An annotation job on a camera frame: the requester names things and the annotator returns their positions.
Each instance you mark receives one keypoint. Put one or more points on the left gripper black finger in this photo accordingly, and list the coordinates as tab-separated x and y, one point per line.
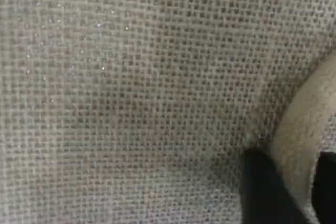
326	187
262	190

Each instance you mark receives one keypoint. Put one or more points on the brown burlap tote bag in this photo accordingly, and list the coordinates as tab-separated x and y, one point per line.
131	77

